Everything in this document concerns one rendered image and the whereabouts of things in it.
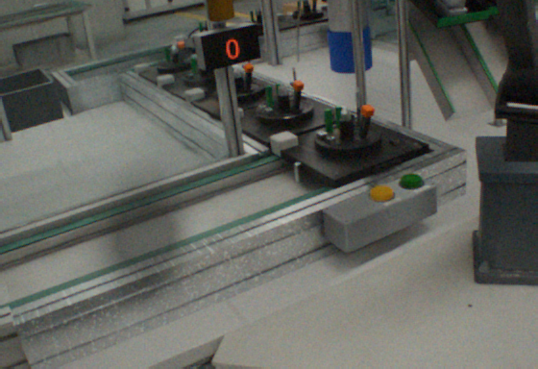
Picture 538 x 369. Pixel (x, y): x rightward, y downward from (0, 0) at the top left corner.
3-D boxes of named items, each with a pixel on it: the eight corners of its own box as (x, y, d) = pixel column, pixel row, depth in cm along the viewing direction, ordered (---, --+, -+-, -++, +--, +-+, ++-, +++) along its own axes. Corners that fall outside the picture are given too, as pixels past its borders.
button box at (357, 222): (438, 212, 108) (438, 183, 106) (347, 255, 100) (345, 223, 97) (413, 200, 114) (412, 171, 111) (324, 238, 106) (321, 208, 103)
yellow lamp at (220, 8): (239, 16, 114) (235, -9, 112) (215, 22, 112) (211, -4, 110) (228, 14, 118) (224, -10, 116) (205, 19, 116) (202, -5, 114)
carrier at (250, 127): (354, 122, 142) (351, 71, 137) (267, 151, 132) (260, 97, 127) (301, 101, 162) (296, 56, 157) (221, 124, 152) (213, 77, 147)
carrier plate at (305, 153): (428, 153, 121) (428, 143, 120) (334, 189, 111) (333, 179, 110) (358, 124, 141) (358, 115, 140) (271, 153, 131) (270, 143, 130)
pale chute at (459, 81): (493, 110, 129) (502, 100, 125) (445, 122, 125) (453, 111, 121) (440, 10, 138) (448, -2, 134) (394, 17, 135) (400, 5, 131)
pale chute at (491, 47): (535, 94, 135) (545, 85, 131) (491, 105, 131) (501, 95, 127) (482, 0, 144) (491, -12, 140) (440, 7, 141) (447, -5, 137)
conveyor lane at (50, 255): (428, 191, 125) (428, 148, 121) (28, 354, 91) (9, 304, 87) (350, 153, 148) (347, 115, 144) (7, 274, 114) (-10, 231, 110)
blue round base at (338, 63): (380, 66, 216) (379, 27, 210) (347, 76, 210) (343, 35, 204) (355, 60, 229) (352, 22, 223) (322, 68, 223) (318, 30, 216)
